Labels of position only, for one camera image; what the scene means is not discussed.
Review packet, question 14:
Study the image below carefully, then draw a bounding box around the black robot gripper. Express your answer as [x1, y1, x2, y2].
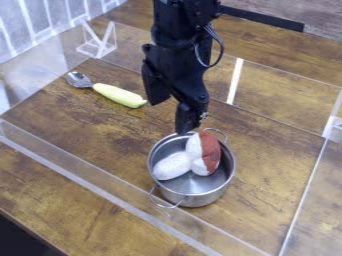
[141, 38, 212, 135]

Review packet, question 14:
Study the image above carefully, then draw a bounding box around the silver metal pot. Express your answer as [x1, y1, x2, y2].
[147, 128, 235, 209]

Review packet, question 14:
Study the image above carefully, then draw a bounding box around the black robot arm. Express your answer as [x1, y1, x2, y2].
[141, 0, 224, 134]

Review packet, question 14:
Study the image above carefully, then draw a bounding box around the clear acrylic front barrier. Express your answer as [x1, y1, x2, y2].
[0, 119, 271, 256]

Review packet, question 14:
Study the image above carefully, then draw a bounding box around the clear acrylic barrier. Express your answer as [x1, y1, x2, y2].
[278, 90, 342, 256]
[0, 119, 271, 256]

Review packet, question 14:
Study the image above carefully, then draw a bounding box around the black strip on table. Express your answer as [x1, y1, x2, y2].
[219, 5, 304, 32]

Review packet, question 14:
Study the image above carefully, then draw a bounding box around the clear acrylic right barrier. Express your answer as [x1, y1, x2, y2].
[278, 90, 342, 256]

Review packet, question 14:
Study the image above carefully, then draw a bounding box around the spoon with yellow handle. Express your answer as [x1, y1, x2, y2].
[65, 71, 147, 109]

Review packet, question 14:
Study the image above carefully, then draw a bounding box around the clear acrylic triangle bracket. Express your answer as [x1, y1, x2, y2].
[76, 21, 117, 59]

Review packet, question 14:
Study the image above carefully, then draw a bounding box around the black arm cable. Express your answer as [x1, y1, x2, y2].
[192, 23, 226, 69]

